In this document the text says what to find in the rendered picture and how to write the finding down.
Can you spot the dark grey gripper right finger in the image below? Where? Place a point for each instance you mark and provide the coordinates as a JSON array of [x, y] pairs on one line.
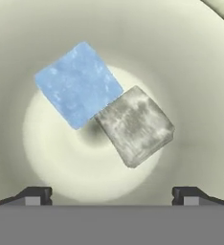
[[187, 193]]

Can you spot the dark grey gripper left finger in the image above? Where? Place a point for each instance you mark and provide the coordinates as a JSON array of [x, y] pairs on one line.
[[37, 193]]

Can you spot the grey ice cube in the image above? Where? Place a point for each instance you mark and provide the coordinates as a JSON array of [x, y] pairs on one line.
[[136, 126]]

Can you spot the cream white ice bowl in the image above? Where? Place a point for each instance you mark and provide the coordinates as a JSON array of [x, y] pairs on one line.
[[187, 79]]

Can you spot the blue ice cube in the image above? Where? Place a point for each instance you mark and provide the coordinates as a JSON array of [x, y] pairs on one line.
[[78, 84]]

